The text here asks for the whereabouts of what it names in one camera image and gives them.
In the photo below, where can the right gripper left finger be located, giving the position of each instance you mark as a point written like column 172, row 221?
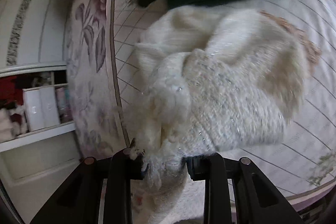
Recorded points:
column 97, row 191

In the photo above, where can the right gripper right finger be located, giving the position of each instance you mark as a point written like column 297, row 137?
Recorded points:
column 237, row 191

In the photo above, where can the white fuzzy cardigan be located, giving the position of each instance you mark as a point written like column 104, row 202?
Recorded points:
column 209, row 82

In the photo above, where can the white shelf cabinet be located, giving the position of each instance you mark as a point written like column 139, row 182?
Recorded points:
column 33, row 56

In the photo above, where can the grey storage box right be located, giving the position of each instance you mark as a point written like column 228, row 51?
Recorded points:
column 49, row 106

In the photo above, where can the grey storage box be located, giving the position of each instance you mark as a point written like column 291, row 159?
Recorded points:
column 33, row 105
column 49, row 106

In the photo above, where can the grey storage box left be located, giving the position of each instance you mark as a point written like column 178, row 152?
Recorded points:
column 33, row 105

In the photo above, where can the floral quilted bed cover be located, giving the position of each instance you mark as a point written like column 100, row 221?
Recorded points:
column 104, row 78

